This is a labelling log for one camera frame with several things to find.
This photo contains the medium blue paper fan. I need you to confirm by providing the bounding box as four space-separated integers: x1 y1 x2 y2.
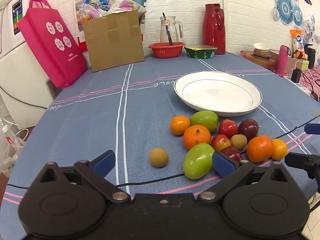
292 4 303 27

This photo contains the dark purple plum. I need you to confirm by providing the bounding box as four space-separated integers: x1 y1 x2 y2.
237 119 259 142
221 146 243 162

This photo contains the green patterned bowl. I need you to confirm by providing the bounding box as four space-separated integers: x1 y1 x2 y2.
184 45 217 59

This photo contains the white plate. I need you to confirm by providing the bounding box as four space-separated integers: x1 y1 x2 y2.
174 71 262 117

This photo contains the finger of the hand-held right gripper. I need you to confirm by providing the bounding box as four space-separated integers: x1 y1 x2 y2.
284 152 320 179
304 123 320 135

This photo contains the pink bottle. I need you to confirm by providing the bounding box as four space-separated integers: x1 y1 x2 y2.
277 45 289 77

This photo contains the black stirring stick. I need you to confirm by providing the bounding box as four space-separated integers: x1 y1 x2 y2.
162 12 173 46

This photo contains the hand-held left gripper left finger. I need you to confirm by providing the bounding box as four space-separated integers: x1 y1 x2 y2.
31 150 132 203

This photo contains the large blue paper fan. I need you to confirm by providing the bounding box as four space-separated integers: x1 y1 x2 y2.
275 0 294 25

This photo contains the white power strip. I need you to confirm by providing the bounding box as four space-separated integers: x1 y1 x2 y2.
285 76 313 96

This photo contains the blue striped tablecloth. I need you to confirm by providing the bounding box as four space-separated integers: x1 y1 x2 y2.
4 52 320 205

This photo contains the white bowl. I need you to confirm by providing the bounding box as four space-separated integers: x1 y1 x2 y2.
253 42 270 53

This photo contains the glass pitcher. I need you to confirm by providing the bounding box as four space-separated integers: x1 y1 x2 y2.
159 16 184 46

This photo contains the clear plastic bottle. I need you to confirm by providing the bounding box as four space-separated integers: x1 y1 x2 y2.
0 124 13 155

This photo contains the orange snack bag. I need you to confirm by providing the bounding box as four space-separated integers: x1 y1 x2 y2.
290 29 305 53

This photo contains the white appliance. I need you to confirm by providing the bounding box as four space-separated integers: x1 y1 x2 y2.
0 41 57 130

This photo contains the large mandarin orange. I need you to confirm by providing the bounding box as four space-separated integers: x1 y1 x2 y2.
183 125 212 150
246 135 275 163

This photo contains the grey cable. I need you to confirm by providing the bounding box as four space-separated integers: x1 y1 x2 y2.
0 85 48 110

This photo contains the green jujube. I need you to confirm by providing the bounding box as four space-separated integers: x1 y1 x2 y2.
182 143 216 180
190 110 219 133

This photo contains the red plastic basin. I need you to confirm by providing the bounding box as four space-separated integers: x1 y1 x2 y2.
148 42 186 59

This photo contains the red yellow plum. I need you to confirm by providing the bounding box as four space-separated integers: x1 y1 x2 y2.
210 134 232 152

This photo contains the black bottle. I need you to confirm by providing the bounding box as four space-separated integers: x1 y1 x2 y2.
304 44 316 69

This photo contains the small mandarin orange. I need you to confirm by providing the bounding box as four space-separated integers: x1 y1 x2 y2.
170 115 191 135
271 138 288 160

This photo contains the pink floral cloth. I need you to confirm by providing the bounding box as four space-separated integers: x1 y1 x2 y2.
297 67 320 103

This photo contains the red thermos jug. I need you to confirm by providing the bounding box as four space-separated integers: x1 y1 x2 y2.
202 4 226 55

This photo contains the small cardboard box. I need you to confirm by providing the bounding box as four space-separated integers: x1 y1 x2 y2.
270 51 310 73

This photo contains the pink tote bag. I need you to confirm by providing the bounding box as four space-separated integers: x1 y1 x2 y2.
17 0 88 88

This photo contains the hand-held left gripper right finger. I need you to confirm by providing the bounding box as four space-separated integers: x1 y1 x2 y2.
197 151 299 203

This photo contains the black charger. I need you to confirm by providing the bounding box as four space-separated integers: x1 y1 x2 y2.
291 68 302 83

